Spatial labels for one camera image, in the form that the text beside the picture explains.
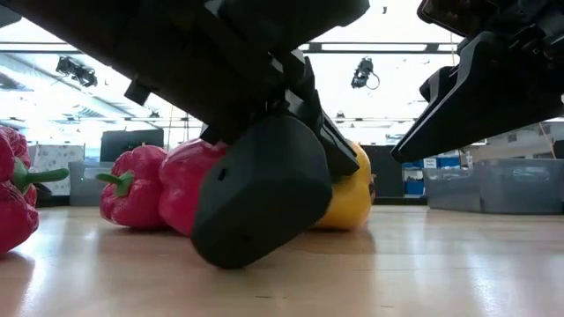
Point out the black partition panel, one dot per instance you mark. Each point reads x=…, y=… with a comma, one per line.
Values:
x=383, y=171

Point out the white patterned partition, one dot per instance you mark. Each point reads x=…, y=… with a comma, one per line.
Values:
x=57, y=160

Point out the red bell pepper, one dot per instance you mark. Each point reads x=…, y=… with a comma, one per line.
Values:
x=180, y=189
x=13, y=220
x=136, y=207

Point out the yellow bell pepper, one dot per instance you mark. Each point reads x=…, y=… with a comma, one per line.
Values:
x=348, y=207

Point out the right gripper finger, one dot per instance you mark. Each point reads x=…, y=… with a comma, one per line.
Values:
x=438, y=81
x=493, y=97

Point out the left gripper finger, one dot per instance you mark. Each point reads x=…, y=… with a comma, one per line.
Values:
x=308, y=97
x=264, y=198

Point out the black overhead camera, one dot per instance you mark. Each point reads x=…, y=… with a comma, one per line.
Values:
x=362, y=72

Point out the blue storage shelf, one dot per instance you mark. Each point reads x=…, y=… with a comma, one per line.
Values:
x=414, y=187

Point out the black ceiling fixture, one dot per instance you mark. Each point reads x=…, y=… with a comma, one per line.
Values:
x=77, y=72

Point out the grey plastic bin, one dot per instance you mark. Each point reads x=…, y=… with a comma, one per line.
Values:
x=520, y=189
x=83, y=193

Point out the black monitor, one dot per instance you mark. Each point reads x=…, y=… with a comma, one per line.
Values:
x=132, y=141

